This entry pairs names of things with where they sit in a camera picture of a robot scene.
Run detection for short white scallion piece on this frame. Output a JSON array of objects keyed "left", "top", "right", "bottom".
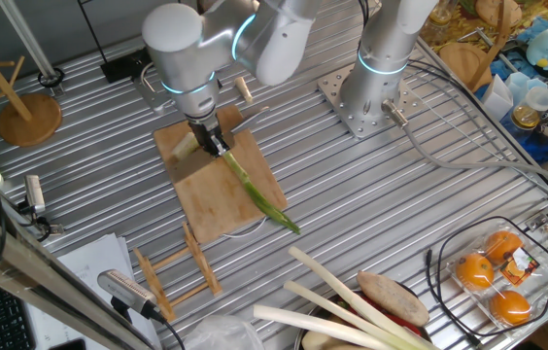
[{"left": 171, "top": 131, "right": 196, "bottom": 159}]

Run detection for blue cloth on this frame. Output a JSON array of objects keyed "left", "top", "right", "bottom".
[{"left": 487, "top": 9, "right": 548, "bottom": 164}]

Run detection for round woven wooden item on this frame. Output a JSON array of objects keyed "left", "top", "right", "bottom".
[{"left": 474, "top": 0, "right": 524, "bottom": 29}]

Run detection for clear plastic bag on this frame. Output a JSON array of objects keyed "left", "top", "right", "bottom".
[{"left": 183, "top": 314, "right": 266, "bottom": 350}]

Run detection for metal camera mount clamp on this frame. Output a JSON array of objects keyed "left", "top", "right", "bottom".
[{"left": 15, "top": 198, "right": 65, "bottom": 242}]

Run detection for aluminium pole with black ring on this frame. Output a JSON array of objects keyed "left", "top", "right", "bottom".
[{"left": 0, "top": 0, "right": 67, "bottom": 97}]

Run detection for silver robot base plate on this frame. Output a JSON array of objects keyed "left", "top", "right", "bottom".
[{"left": 316, "top": 62, "right": 424, "bottom": 141}]

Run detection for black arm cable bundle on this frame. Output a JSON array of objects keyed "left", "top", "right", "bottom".
[{"left": 359, "top": 0, "right": 373, "bottom": 28}]

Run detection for pale potato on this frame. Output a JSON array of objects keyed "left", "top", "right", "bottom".
[{"left": 301, "top": 330, "right": 353, "bottom": 350}]

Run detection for black stand with thin rod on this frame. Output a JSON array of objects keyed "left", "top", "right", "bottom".
[{"left": 77, "top": 0, "right": 154, "bottom": 85}]

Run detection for small silver camera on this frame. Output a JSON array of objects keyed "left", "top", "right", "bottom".
[{"left": 23, "top": 173, "right": 48, "bottom": 216}]

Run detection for white paper sheets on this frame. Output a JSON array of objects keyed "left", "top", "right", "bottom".
[{"left": 25, "top": 232, "right": 163, "bottom": 350}]

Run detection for long scallion with green top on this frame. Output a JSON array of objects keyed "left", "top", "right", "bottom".
[{"left": 222, "top": 150, "right": 302, "bottom": 236}]

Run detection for wooden cutting board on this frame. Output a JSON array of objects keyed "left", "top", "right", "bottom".
[{"left": 152, "top": 105, "right": 289, "bottom": 245}]

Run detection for silver camera with black cable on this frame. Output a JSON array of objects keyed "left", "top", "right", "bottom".
[{"left": 97, "top": 268, "right": 187, "bottom": 350}]

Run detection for wooden mug tree stand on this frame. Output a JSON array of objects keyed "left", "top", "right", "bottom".
[
  {"left": 437, "top": 0, "right": 514, "bottom": 93},
  {"left": 0, "top": 21, "right": 64, "bottom": 149}
]

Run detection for metal bowl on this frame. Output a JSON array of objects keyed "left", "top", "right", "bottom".
[{"left": 292, "top": 290, "right": 431, "bottom": 350}]

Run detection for brown sweet potato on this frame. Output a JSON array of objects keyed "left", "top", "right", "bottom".
[{"left": 355, "top": 269, "right": 431, "bottom": 328}]

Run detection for glass flask with yellow liquid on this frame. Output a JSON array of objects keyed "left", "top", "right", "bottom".
[{"left": 510, "top": 86, "right": 548, "bottom": 131}]

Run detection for clear glass bottle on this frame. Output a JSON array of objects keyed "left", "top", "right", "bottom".
[{"left": 421, "top": 0, "right": 456, "bottom": 43}]

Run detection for white scallion root end piece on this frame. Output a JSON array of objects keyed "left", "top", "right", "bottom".
[{"left": 233, "top": 75, "right": 255, "bottom": 105}]

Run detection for orange label sticker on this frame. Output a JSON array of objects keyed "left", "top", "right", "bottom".
[{"left": 498, "top": 246, "right": 541, "bottom": 288}]

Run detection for orange fruit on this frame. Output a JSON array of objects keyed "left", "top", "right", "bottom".
[
  {"left": 484, "top": 229, "right": 524, "bottom": 266},
  {"left": 488, "top": 289, "right": 532, "bottom": 327},
  {"left": 454, "top": 252, "right": 496, "bottom": 292}
]

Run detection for black cables at robot base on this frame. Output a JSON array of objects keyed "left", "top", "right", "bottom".
[{"left": 406, "top": 57, "right": 548, "bottom": 198}]

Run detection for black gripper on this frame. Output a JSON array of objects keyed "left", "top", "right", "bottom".
[{"left": 187, "top": 118, "right": 231, "bottom": 158}]

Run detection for white paper box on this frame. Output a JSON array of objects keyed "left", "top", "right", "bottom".
[{"left": 479, "top": 74, "right": 517, "bottom": 123}]

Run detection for thin black cable loop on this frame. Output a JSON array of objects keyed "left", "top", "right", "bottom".
[{"left": 423, "top": 215, "right": 548, "bottom": 349}]

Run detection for red vegetable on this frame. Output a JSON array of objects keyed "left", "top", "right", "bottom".
[{"left": 345, "top": 290, "right": 425, "bottom": 337}]

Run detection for aluminium frame beam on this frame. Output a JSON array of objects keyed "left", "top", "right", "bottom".
[{"left": 0, "top": 193, "right": 157, "bottom": 350}]

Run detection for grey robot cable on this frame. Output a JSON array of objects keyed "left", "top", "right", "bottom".
[{"left": 380, "top": 98, "right": 548, "bottom": 194}]

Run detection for steel cleaver knife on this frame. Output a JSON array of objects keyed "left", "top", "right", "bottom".
[{"left": 168, "top": 105, "right": 272, "bottom": 186}]

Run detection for wooden knife rack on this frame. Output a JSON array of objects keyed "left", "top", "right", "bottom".
[{"left": 132, "top": 222, "right": 223, "bottom": 323}]

